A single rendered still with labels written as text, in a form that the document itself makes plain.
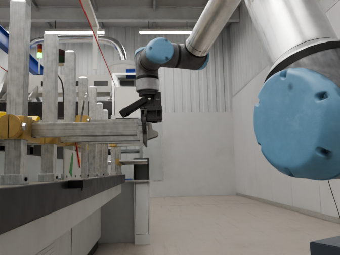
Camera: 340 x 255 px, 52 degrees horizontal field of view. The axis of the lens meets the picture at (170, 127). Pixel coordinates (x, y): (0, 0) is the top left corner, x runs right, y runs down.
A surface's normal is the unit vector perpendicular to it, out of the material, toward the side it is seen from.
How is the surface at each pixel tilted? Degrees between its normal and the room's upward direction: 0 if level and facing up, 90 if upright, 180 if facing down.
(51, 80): 90
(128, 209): 90
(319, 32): 69
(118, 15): 90
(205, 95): 90
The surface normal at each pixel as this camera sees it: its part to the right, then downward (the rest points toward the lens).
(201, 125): 0.05, -0.13
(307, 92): -0.91, 0.05
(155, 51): 0.29, -0.15
